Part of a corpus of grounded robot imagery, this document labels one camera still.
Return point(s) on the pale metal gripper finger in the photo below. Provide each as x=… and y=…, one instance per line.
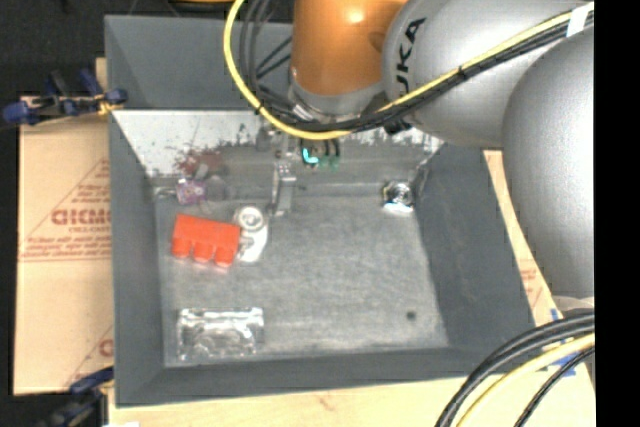
x=275, y=195
x=287, y=195

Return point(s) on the red toy block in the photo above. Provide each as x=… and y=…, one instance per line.
x=202, y=237

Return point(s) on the small purple packet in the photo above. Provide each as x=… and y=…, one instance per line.
x=190, y=191

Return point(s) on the grey metal bin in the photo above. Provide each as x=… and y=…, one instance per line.
x=325, y=275

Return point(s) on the shiny metal cup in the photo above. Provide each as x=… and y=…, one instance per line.
x=398, y=197

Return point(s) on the clear plastic box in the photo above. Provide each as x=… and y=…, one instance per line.
x=220, y=332

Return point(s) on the brown cardboard board red print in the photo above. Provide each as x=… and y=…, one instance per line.
x=60, y=305

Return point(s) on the black cylinder on white bracket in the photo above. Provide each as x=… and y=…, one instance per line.
x=397, y=127

